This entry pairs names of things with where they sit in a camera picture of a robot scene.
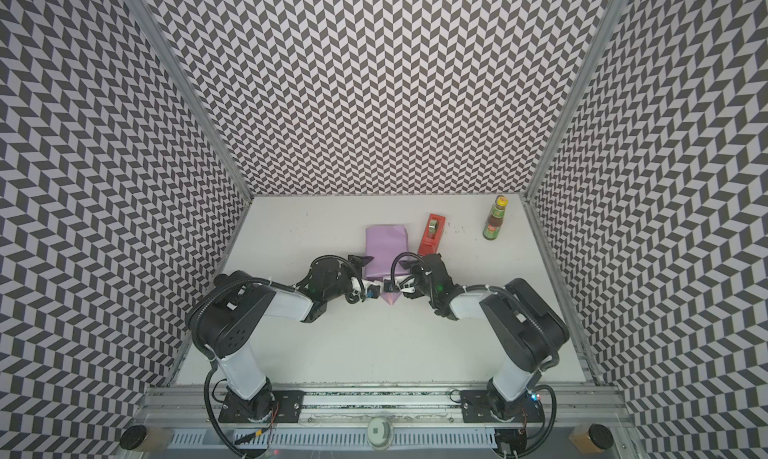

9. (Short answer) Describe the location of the left corner jar black lid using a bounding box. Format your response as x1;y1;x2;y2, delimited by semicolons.
119;425;173;453

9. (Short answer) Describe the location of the green sauce bottle yellow cap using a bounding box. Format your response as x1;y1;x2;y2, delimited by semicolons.
482;195;508;241

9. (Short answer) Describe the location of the corner jar black lid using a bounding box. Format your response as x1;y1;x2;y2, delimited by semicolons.
119;425;173;453
569;423;615;455

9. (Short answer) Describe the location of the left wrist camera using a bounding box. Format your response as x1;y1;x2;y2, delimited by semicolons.
351;282;383;302

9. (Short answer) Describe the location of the small jar black lid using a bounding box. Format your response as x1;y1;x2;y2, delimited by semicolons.
213;274;229;287

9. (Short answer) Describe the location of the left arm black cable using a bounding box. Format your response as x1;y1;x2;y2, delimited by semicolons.
202;362;248;459

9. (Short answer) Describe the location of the round white button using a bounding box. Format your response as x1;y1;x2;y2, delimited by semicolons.
366;417;394;450

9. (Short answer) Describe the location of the red tape dispenser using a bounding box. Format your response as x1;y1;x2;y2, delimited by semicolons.
417;214;446;256

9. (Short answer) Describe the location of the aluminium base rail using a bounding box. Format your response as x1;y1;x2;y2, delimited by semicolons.
135;383;632;428

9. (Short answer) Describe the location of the right corner jar black lid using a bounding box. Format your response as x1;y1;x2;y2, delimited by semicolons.
569;423;615;455

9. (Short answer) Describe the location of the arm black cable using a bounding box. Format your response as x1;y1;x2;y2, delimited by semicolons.
497;384;558;459
202;362;248;459

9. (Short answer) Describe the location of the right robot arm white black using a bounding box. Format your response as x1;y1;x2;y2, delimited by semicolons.
390;252;570;422

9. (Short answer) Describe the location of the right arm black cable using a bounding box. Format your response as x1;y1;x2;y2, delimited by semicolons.
497;384;558;459

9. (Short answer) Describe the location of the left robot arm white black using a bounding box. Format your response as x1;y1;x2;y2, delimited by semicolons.
186;255;373;422

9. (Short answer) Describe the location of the pink wrapping paper sheet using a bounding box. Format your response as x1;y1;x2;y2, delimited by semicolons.
364;225;408;305

